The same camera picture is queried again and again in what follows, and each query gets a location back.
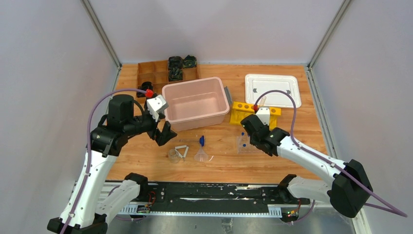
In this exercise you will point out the pink plastic bin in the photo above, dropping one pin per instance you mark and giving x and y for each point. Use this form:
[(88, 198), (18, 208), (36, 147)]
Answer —
[(195, 104)]

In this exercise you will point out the white plastic lid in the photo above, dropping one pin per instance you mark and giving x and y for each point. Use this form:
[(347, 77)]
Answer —
[(257, 84)]

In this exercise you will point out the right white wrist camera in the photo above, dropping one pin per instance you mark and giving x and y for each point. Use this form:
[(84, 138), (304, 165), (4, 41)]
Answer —
[(263, 114)]

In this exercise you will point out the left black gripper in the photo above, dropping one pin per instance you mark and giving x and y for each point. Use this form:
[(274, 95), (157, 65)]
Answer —
[(157, 130)]

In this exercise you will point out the clear plastic funnel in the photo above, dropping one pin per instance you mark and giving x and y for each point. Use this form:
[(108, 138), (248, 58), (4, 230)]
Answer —
[(201, 156)]

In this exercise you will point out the yellow test tube rack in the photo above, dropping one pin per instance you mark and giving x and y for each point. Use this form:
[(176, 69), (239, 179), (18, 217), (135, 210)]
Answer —
[(241, 110)]

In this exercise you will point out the small glass beaker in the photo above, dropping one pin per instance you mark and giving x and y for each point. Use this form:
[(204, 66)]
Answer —
[(173, 156)]

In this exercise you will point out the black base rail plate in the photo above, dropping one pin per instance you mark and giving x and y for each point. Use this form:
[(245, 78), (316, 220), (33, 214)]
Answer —
[(214, 199)]

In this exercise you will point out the clear well plate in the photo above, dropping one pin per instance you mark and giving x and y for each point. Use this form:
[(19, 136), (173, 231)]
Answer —
[(249, 149)]

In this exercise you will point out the blue capped glass rod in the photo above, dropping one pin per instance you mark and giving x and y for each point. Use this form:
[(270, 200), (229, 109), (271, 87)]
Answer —
[(200, 140)]

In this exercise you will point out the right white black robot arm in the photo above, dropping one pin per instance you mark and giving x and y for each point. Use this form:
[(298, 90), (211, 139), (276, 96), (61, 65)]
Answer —
[(344, 185)]

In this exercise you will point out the white clay triangle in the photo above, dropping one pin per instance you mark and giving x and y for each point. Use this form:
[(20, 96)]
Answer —
[(182, 151)]

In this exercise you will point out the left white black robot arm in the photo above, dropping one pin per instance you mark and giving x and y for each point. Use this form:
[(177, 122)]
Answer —
[(84, 214)]

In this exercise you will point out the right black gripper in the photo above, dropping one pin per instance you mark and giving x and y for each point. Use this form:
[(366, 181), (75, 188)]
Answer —
[(252, 140)]

